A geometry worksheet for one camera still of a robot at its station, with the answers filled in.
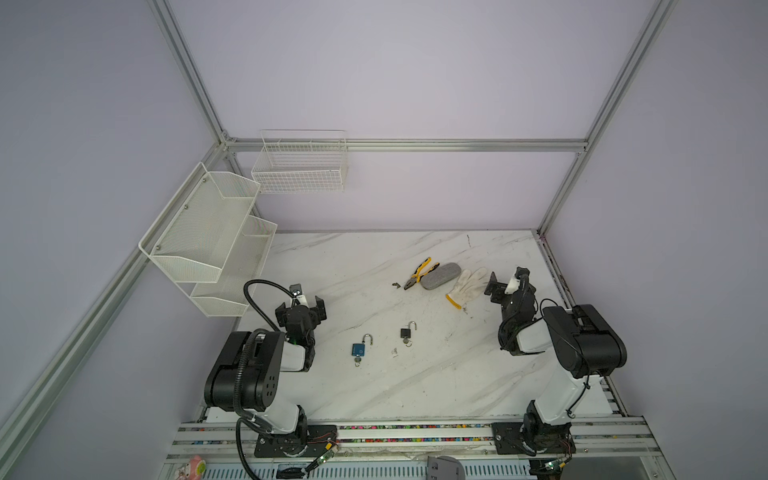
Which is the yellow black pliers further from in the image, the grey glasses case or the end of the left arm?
the end of the left arm

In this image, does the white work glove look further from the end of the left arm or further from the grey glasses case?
the end of the left arm

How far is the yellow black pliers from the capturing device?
106 cm

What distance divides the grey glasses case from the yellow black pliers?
0.04 ft

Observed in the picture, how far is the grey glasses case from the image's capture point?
1.04m

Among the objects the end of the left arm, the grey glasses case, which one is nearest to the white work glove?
the grey glasses case

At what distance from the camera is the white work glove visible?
1025 millimetres

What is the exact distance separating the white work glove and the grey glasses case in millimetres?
29

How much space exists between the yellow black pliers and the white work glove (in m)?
0.10

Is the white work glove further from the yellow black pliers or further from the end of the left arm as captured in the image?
the end of the left arm

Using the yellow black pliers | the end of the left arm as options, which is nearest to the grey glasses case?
the yellow black pliers
